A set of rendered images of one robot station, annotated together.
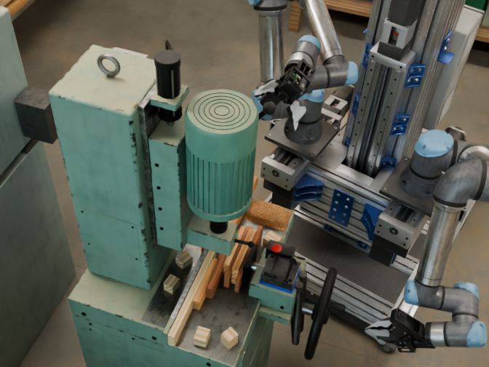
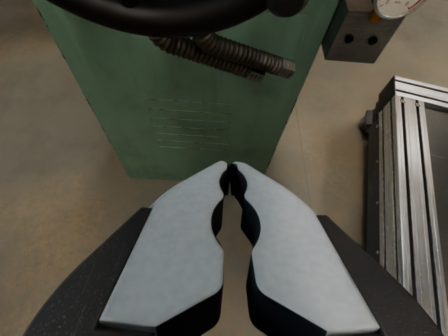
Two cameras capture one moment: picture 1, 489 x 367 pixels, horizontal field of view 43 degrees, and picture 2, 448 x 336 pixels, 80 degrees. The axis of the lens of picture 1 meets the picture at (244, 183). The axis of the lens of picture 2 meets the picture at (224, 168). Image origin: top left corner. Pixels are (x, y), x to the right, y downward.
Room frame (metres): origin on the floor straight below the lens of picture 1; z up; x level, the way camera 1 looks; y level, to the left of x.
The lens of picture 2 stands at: (1.04, -0.48, 0.82)
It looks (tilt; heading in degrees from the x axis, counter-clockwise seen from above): 61 degrees down; 69
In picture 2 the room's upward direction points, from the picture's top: 8 degrees clockwise
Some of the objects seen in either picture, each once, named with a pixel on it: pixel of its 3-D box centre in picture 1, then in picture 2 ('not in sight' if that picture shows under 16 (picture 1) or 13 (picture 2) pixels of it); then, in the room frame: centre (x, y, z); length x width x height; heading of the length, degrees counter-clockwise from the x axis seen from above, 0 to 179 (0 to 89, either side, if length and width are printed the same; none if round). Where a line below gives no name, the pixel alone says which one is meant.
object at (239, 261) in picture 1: (243, 255); not in sight; (1.15, -0.01, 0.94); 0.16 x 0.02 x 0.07; 164
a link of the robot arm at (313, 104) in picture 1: (305, 98); not in sight; (1.87, -0.21, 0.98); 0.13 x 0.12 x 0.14; 108
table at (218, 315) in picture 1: (249, 280); not in sight; (1.10, -0.04, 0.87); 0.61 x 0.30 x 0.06; 164
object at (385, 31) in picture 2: not in sight; (355, 15); (1.35, -0.14, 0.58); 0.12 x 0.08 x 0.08; 74
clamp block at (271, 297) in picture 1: (277, 280); not in sight; (1.08, -0.12, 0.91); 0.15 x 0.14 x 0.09; 164
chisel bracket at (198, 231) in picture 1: (212, 234); not in sight; (1.15, 0.08, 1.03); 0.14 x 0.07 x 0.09; 74
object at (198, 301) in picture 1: (228, 237); not in sight; (1.23, 0.04, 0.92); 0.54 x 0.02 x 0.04; 164
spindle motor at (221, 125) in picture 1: (220, 157); not in sight; (1.14, 0.07, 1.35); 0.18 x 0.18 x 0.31
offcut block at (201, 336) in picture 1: (201, 336); not in sight; (0.88, 0.09, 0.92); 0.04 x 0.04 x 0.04; 77
